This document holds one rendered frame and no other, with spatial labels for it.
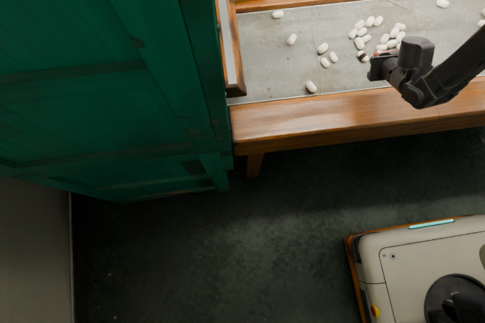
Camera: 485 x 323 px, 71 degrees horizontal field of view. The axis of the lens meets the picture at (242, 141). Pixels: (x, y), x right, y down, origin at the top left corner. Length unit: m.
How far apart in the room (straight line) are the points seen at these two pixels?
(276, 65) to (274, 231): 0.88
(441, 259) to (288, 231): 0.63
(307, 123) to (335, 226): 0.85
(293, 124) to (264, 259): 0.87
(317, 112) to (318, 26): 0.29
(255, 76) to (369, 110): 0.34
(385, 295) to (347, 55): 0.91
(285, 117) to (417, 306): 0.92
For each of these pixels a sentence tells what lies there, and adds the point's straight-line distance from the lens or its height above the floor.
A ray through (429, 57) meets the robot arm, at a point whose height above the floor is 1.01.
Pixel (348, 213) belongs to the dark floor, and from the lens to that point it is 1.74.
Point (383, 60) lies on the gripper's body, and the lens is 0.95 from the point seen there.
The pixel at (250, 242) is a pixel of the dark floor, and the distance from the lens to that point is 1.67.
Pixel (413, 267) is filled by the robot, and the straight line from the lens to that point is 1.54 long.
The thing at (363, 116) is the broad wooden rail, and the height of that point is 0.76.
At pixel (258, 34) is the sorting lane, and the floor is 0.74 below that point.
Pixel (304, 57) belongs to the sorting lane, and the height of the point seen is 0.74.
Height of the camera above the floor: 1.66
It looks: 75 degrees down
